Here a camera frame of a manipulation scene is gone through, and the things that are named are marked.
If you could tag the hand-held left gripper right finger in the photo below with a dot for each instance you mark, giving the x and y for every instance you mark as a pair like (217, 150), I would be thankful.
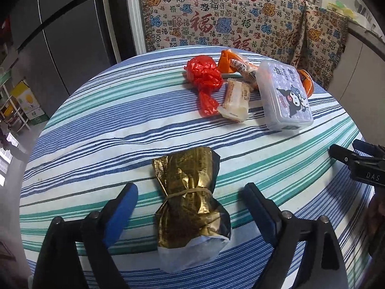
(264, 213)

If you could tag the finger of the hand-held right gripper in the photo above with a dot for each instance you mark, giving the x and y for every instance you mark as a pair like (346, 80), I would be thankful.
(371, 150)
(344, 156)

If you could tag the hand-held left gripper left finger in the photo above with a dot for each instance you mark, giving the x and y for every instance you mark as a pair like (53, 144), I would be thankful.
(120, 214)

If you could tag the gold foil snack bag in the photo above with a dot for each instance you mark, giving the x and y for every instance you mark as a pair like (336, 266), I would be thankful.
(189, 204)

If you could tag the white kitchen cabinet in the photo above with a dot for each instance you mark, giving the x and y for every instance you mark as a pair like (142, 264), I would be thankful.
(361, 81)

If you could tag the clear plastic lidded box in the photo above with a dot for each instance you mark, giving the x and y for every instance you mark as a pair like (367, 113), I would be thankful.
(285, 102)

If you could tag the narrow printed blanket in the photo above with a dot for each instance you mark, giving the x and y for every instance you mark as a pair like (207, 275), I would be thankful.
(324, 45)

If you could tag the cream snack packet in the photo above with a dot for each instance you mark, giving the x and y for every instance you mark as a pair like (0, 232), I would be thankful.
(236, 99)

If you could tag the yellow green plastic containers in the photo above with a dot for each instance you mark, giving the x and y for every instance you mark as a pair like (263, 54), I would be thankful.
(341, 9)

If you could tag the yellow cardboard box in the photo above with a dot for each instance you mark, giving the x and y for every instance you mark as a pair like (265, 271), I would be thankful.
(25, 99)

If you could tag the orange snack wrapper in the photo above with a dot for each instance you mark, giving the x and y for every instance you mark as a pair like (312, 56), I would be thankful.
(228, 61)

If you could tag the red plastic bag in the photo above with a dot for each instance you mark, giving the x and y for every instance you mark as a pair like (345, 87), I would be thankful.
(201, 72)

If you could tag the white storage rack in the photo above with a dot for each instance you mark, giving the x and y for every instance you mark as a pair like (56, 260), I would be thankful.
(5, 110)

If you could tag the dark grey refrigerator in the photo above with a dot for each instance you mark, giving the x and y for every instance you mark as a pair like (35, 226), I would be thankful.
(75, 36)

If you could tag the large printed blanket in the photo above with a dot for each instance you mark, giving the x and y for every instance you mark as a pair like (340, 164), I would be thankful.
(210, 6)

